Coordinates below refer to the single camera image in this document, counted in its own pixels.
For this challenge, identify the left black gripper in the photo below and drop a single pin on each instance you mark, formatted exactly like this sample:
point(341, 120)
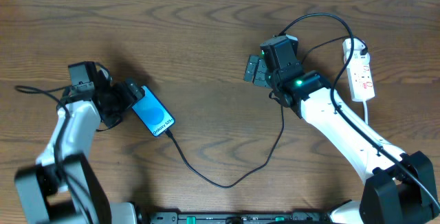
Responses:
point(134, 88)

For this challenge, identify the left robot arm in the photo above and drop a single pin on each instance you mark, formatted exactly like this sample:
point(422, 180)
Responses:
point(61, 187)

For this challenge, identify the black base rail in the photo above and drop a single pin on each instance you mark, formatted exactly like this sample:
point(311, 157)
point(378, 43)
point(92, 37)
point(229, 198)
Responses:
point(233, 218)

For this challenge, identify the white USB charger plug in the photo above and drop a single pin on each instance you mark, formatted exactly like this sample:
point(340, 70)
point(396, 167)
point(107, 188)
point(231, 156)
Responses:
point(357, 45)

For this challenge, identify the blue Galaxy smartphone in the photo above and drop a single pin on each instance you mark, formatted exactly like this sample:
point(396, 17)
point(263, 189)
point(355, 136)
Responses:
point(153, 113)

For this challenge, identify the white power strip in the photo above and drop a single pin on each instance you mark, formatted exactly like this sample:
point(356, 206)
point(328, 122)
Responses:
point(359, 77)

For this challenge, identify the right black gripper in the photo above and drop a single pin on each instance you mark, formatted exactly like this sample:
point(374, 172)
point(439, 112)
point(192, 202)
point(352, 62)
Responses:
point(265, 73)

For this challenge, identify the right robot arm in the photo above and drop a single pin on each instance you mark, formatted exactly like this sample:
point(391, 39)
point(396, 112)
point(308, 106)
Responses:
point(398, 187)

